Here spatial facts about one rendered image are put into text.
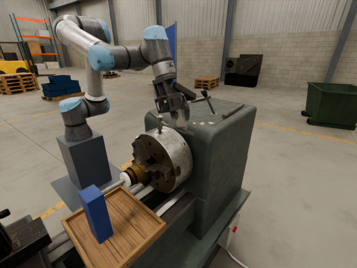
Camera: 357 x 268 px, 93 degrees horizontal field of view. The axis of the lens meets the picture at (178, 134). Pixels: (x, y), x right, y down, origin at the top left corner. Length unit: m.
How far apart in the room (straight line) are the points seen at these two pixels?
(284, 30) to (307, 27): 0.87
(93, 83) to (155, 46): 0.58
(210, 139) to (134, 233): 0.51
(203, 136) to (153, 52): 0.40
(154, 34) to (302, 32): 9.95
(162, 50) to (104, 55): 0.17
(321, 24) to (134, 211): 10.22
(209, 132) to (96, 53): 0.52
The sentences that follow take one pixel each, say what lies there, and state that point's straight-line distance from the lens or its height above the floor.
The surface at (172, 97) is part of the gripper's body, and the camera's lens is 0.57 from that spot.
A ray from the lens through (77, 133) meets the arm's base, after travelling 1.15.
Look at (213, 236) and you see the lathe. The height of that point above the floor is 0.54.
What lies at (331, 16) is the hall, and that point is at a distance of 10.49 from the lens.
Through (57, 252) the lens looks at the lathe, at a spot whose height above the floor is 0.87.
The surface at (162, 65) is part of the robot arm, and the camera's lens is 0.59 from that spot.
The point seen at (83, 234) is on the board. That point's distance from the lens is 0.92.
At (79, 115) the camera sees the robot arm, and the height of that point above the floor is 1.25.
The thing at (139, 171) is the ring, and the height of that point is 1.11.
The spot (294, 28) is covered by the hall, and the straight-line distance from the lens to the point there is 10.49.
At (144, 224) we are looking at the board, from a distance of 0.87.
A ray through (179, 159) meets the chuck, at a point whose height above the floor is 1.15.
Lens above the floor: 1.57
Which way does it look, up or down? 26 degrees down
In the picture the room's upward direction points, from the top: straight up
